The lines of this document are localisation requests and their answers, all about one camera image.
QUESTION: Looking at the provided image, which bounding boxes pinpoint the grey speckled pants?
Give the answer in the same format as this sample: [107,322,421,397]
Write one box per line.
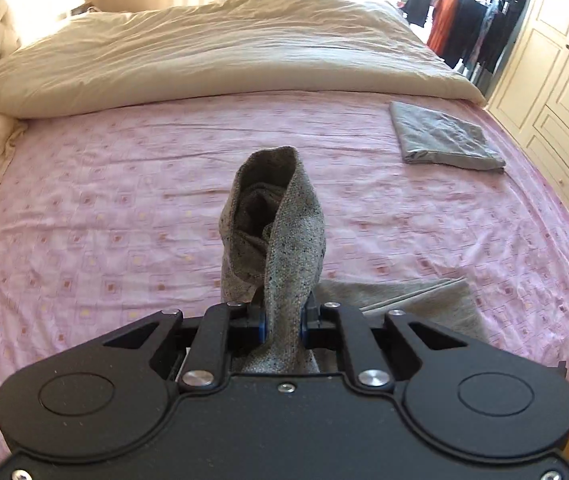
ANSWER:
[219,146,487,374]

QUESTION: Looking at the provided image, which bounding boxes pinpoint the pink patterned bed sheet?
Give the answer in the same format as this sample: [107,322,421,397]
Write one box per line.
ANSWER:
[0,90,569,461]

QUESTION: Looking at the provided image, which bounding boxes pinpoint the folded grey garment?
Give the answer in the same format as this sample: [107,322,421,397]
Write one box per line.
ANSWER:
[389,101,506,172]

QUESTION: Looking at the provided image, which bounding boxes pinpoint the beige duvet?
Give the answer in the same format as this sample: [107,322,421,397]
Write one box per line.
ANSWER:
[0,0,484,119]

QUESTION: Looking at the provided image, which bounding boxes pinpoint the hanging dark clothes rack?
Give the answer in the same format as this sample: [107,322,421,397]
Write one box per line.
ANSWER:
[399,0,529,94]

